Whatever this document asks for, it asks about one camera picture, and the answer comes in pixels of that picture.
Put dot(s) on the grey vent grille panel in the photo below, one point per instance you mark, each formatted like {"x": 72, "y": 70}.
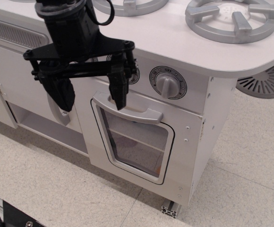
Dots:
{"x": 21, "y": 36}

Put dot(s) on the grey oven door handle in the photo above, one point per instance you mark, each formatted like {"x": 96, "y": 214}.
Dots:
{"x": 149, "y": 116}

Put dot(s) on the grey middle oven knob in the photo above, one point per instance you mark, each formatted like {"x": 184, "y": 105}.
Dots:
{"x": 135, "y": 77}

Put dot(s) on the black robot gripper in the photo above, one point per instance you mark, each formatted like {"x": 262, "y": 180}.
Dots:
{"x": 79, "y": 49}

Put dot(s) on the white oven door with window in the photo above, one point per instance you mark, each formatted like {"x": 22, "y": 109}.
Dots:
{"x": 160, "y": 158}

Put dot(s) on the grey right oven knob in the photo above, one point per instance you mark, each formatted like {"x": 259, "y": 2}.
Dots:
{"x": 168, "y": 83}

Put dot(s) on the grey round vent disc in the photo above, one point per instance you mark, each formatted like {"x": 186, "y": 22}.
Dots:
{"x": 260, "y": 85}

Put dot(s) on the aluminium extrusion frame foot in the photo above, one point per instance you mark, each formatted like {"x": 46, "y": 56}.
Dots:
{"x": 170, "y": 208}

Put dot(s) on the grey right stove burner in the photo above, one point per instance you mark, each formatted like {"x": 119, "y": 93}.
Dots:
{"x": 227, "y": 21}

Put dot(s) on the white left cupboard door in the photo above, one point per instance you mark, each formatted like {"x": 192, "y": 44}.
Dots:
{"x": 26, "y": 97}

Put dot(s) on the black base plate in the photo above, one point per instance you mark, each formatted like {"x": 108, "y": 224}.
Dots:
{"x": 10, "y": 216}

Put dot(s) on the grey oven knob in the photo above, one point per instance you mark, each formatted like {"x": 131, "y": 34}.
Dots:
{"x": 168, "y": 83}
{"x": 135, "y": 77}

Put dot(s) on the grey cupboard door handle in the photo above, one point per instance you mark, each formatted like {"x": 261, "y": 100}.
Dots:
{"x": 62, "y": 117}

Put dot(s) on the white toy kitchen cabinet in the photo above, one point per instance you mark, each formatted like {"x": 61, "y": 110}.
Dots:
{"x": 190, "y": 55}

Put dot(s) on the grey stove burner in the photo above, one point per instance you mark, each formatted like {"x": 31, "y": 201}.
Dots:
{"x": 129, "y": 8}
{"x": 227, "y": 21}

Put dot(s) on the grey left stove burner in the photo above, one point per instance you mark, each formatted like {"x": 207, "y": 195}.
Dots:
{"x": 129, "y": 8}

